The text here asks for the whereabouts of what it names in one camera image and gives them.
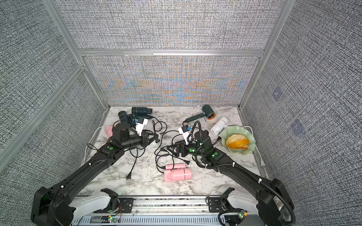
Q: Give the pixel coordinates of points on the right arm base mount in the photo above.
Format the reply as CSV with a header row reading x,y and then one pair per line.
x,y
227,215

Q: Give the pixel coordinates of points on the bread roll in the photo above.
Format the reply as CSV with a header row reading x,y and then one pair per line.
x,y
237,141

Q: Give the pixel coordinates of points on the dark green hair dryer back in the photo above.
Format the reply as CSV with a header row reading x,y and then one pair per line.
x,y
142,112

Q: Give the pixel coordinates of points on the white hair dryer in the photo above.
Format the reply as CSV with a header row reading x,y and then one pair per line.
x,y
219,126

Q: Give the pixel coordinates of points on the green hair dryer orange nozzle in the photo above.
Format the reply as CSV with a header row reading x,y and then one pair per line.
x,y
207,112

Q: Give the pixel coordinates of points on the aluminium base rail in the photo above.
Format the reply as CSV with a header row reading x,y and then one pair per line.
x,y
162,211

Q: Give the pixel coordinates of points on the light green scalloped plate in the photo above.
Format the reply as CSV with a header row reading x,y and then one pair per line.
x,y
228,131

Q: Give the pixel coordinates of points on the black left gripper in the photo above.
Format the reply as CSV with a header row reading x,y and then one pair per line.
x,y
145,140

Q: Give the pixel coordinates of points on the dark green hair dryer left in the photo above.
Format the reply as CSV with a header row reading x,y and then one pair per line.
x,y
127,119

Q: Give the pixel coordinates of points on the dark green hair dryer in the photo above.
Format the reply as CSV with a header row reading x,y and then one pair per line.
x,y
142,112
127,119

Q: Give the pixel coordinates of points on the pink hair dryer left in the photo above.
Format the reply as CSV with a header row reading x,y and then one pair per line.
x,y
108,131

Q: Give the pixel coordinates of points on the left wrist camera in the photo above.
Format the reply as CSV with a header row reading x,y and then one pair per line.
x,y
140,124

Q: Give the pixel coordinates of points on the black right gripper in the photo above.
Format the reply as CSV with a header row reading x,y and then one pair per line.
x,y
180,147

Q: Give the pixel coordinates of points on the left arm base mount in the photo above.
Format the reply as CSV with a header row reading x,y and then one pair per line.
x,y
115,205

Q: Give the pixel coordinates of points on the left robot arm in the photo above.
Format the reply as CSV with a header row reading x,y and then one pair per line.
x,y
53,206

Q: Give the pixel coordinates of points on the pink folded hair dryer front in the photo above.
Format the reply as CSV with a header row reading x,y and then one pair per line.
x,y
177,172

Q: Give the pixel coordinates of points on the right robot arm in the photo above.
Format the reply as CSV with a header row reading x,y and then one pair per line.
x,y
274,205

